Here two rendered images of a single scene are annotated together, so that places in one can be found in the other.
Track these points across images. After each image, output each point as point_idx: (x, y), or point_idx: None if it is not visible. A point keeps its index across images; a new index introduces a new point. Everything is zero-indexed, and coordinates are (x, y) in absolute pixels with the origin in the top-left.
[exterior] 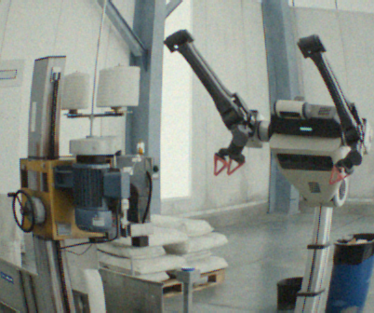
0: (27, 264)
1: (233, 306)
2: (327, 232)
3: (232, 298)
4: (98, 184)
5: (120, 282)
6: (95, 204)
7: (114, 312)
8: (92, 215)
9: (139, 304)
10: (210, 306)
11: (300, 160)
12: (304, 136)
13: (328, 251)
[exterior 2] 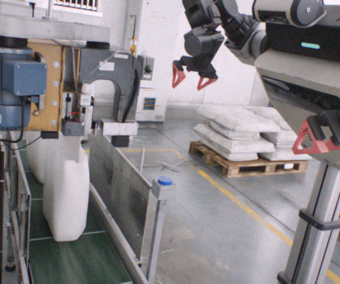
0: (160, 131)
1: (293, 204)
2: (336, 206)
3: (300, 193)
4: None
5: (128, 174)
6: None
7: (120, 205)
8: None
9: (134, 203)
10: (276, 196)
11: (289, 92)
12: (308, 57)
13: (336, 235)
